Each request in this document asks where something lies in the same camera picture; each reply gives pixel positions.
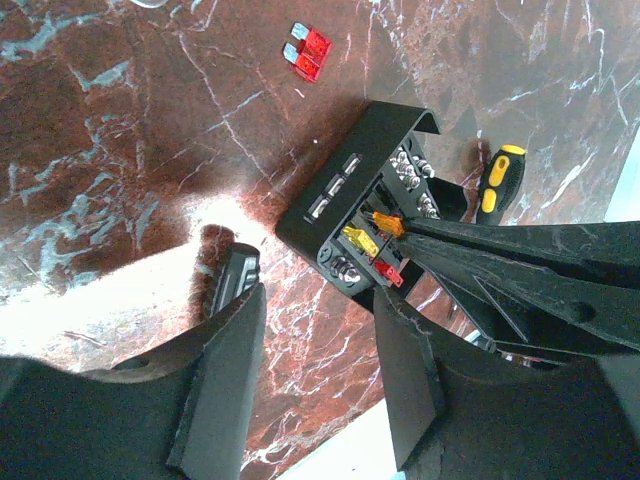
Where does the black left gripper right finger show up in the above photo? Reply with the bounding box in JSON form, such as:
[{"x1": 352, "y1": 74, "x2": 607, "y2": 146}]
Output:
[{"x1": 373, "y1": 289, "x2": 639, "y2": 479}]

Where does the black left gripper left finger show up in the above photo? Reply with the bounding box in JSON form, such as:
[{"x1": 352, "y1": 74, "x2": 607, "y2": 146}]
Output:
[{"x1": 1, "y1": 285, "x2": 266, "y2": 479}]

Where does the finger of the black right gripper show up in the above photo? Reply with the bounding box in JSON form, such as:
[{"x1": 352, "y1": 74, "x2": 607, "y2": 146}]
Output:
[
  {"x1": 403, "y1": 217, "x2": 639, "y2": 290},
  {"x1": 399, "y1": 237, "x2": 639, "y2": 353}
]

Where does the orange blade fuse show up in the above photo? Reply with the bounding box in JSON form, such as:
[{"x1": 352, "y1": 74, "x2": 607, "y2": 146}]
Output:
[{"x1": 372, "y1": 212, "x2": 405, "y2": 238}]

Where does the black fuse box base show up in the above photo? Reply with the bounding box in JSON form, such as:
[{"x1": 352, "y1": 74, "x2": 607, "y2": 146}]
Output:
[{"x1": 275, "y1": 101, "x2": 441, "y2": 310}]

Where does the red fuse in box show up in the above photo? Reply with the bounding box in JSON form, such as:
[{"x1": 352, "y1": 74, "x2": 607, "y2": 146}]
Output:
[{"x1": 373, "y1": 260, "x2": 404, "y2": 287}]

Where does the yellow fuse in box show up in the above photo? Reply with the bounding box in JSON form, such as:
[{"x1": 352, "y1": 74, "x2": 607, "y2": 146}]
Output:
[{"x1": 342, "y1": 226, "x2": 379, "y2": 258}]

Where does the red blade fuse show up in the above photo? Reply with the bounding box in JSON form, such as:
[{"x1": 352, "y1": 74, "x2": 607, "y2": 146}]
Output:
[{"x1": 282, "y1": 22, "x2": 332, "y2": 83}]

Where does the yellow black handle screwdriver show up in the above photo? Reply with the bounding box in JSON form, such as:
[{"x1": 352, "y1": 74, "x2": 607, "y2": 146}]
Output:
[{"x1": 475, "y1": 144, "x2": 527, "y2": 226}]

